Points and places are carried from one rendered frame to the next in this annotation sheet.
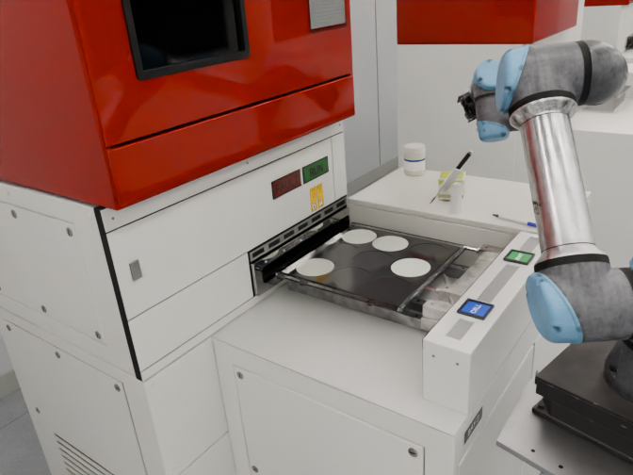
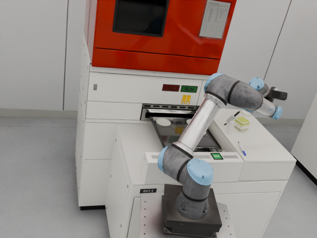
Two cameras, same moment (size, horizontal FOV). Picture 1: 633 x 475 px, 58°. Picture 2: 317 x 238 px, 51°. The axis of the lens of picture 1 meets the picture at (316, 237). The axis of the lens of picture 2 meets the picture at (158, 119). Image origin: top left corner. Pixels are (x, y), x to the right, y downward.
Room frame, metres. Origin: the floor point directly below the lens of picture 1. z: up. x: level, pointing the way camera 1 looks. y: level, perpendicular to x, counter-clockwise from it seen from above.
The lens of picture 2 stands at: (-0.34, -0.99, 1.94)
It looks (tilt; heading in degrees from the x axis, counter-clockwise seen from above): 28 degrees down; 32
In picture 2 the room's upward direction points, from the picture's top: 11 degrees clockwise
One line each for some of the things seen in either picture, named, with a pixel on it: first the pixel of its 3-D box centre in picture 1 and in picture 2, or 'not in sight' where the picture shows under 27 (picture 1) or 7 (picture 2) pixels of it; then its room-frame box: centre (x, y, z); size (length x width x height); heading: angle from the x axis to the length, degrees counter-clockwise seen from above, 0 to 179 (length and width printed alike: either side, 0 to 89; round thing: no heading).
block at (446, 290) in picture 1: (457, 295); not in sight; (1.13, -0.31, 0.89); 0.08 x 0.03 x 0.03; 52
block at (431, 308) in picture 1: (442, 311); not in sight; (1.07, -0.26, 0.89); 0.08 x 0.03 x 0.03; 52
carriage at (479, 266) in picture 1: (470, 291); not in sight; (1.19, -0.36, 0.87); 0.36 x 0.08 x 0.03; 142
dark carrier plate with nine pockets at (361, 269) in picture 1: (372, 259); (183, 131); (1.34, -0.14, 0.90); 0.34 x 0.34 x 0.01; 52
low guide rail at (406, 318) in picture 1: (368, 306); not in sight; (1.21, -0.12, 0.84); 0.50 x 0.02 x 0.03; 52
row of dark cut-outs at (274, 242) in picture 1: (301, 225); (173, 106); (1.46, 0.04, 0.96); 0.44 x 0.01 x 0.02; 142
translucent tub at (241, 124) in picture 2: (451, 186); (241, 123); (1.58, -0.41, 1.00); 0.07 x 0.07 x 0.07; 71
